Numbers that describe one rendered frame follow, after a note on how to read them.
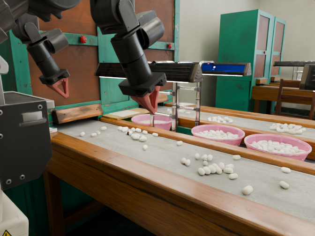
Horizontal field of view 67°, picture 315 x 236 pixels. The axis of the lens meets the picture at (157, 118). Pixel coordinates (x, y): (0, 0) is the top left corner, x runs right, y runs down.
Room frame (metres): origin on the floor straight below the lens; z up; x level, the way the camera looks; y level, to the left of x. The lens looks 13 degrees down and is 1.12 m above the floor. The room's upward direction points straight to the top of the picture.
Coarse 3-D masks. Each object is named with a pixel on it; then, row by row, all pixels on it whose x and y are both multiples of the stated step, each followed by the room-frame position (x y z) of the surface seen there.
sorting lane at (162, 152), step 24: (96, 144) 1.06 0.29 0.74; (120, 144) 1.06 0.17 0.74; (144, 144) 1.06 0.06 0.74; (168, 144) 1.06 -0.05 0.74; (168, 168) 0.81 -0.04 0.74; (192, 168) 0.81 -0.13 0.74; (240, 168) 0.81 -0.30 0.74; (264, 168) 0.81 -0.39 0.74; (240, 192) 0.64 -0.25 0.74; (264, 192) 0.64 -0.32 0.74; (288, 192) 0.64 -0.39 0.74; (312, 192) 0.64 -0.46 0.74; (312, 216) 0.53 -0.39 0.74
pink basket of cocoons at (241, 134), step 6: (198, 126) 1.28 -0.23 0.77; (204, 126) 1.30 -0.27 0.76; (210, 126) 1.31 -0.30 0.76; (216, 126) 1.31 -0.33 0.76; (222, 126) 1.29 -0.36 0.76; (228, 126) 1.28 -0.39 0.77; (192, 132) 1.16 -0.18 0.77; (198, 132) 1.27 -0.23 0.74; (234, 132) 1.24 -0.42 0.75; (240, 132) 1.19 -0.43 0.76; (204, 138) 1.08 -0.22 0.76; (210, 138) 1.06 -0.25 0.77; (240, 138) 1.08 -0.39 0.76; (234, 144) 1.08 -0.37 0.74
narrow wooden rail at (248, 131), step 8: (160, 112) 1.66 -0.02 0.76; (184, 120) 1.47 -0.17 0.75; (192, 120) 1.43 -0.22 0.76; (200, 120) 1.42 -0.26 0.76; (216, 128) 1.33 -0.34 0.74; (240, 128) 1.25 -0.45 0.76; (248, 128) 1.25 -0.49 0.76; (264, 136) 1.16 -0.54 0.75; (288, 136) 1.11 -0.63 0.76; (296, 136) 1.11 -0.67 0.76; (240, 144) 1.24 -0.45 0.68; (312, 144) 1.03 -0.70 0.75; (312, 152) 1.03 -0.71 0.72; (312, 160) 1.02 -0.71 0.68
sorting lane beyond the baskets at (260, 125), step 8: (168, 112) 1.77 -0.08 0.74; (184, 112) 1.77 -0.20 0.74; (192, 112) 1.77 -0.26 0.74; (200, 112) 1.77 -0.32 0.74; (224, 120) 1.52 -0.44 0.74; (240, 120) 1.52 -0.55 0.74; (248, 120) 1.52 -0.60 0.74; (256, 120) 1.52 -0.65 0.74; (256, 128) 1.33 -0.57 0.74; (264, 128) 1.33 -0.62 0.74; (280, 128) 1.33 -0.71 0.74; (312, 128) 1.33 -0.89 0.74; (304, 136) 1.18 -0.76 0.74; (312, 136) 1.18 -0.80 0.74
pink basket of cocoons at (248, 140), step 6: (246, 138) 1.07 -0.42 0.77; (252, 138) 1.11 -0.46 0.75; (258, 138) 1.12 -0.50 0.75; (270, 138) 1.12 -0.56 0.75; (276, 138) 1.11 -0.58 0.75; (282, 138) 1.10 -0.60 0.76; (288, 138) 1.08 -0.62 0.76; (294, 138) 1.06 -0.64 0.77; (246, 144) 1.00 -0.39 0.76; (300, 144) 1.02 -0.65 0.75; (306, 144) 0.99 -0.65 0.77; (258, 150) 0.93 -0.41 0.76; (264, 150) 0.91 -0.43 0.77; (306, 150) 0.97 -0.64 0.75; (288, 156) 0.88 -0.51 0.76; (294, 156) 0.88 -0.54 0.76; (300, 156) 0.89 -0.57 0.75; (306, 156) 0.91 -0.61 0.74
